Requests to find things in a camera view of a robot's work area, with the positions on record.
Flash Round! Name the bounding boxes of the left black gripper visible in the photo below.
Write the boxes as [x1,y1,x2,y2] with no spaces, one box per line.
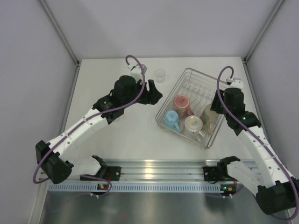
[122,79,162,108]

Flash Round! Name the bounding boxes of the pink patterned mug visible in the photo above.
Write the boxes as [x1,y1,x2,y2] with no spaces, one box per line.
[173,94,194,119]

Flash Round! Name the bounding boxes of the cream coral pattern mug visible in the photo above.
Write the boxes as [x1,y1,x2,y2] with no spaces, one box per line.
[200,104,219,135]

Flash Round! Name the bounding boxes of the light blue mug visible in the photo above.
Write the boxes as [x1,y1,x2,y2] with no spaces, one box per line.
[164,110,181,133]

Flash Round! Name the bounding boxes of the orange interior white mug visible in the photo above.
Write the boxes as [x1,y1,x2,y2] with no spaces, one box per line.
[182,115,206,142]

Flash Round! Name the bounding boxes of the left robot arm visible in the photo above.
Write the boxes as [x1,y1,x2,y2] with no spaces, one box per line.
[36,76,163,184]

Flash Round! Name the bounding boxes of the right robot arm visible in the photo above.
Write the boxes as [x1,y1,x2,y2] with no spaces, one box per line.
[211,87,299,220]

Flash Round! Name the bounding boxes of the clear glass cup far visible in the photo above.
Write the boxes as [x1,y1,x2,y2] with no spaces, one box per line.
[155,69,166,83]

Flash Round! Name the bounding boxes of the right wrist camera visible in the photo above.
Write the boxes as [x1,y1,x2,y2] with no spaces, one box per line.
[227,77,243,89]

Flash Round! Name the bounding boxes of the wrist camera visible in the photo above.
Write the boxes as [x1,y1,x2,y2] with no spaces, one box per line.
[128,64,144,83]
[227,77,243,89]

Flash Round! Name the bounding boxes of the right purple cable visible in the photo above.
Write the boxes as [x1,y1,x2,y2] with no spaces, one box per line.
[216,66,299,220]

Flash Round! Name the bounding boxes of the purple cable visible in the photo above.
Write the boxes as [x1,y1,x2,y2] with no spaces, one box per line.
[216,66,299,220]
[32,55,147,194]

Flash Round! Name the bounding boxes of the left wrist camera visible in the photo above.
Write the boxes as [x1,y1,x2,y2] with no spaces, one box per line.
[128,64,144,83]

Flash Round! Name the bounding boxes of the wire dish rack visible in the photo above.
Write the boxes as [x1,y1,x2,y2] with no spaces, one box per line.
[155,68,224,149]

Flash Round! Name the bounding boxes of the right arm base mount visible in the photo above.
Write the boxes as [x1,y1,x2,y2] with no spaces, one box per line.
[203,166,222,184]

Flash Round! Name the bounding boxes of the aluminium mounting rail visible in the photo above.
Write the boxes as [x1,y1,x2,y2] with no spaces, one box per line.
[39,159,257,182]

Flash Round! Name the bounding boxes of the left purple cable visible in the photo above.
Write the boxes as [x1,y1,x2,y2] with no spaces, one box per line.
[32,55,147,194]

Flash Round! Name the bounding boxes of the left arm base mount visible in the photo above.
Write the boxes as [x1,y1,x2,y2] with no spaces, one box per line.
[80,155,121,181]

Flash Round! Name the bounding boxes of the perforated cable duct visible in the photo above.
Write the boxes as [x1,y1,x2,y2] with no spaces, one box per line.
[48,183,226,193]

